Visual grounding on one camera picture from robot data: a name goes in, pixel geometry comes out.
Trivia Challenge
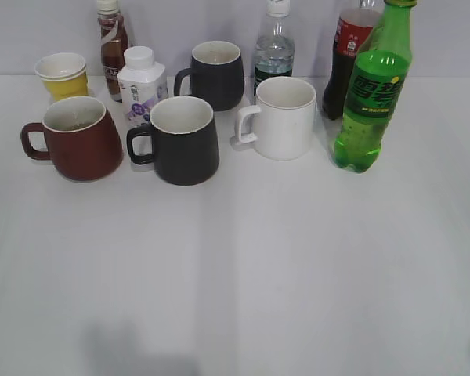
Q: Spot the red ceramic mug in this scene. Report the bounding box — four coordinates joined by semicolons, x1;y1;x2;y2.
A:
20;96;123;182

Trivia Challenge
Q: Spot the green soda bottle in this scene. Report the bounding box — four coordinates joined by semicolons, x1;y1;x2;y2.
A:
334;1;417;173

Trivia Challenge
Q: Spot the yellow paper cup stack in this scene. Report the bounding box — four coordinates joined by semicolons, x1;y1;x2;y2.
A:
34;52;89;102

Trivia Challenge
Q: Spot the front black mug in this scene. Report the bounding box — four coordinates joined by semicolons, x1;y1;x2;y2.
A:
126;96;220;186

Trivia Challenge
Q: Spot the black mug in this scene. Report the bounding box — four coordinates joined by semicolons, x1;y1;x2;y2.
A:
126;96;220;186
174;41;244;112

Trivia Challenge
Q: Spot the white ceramic mug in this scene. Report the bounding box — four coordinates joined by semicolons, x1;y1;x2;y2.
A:
234;76;316;161

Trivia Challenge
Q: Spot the rear black mug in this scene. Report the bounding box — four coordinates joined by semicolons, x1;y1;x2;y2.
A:
174;41;244;112

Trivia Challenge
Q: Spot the clear water bottle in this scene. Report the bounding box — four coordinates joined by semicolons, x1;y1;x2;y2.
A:
253;0;295;94

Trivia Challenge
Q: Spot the white yogurt bottle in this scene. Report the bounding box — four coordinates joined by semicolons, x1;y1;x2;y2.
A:
117;46;168;127

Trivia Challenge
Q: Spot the brown coffee bottle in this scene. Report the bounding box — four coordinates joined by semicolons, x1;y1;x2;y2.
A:
96;0;131;102

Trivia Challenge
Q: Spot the dark cola bottle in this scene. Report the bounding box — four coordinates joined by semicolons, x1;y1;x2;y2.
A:
322;1;384;120

